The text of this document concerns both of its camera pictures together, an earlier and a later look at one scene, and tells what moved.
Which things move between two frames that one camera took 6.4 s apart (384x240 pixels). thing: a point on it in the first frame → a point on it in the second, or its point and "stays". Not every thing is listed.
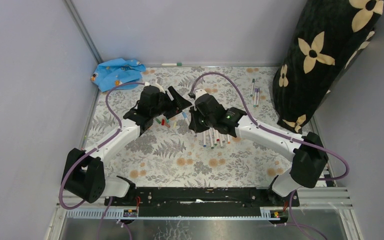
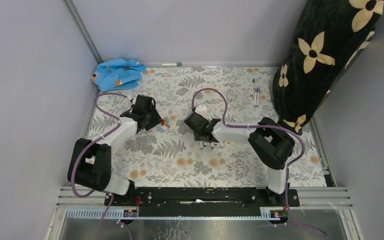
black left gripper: (180, 102) → (156, 119)
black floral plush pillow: (327, 37) stays
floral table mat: (167, 153) stays
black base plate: (201, 201) stays
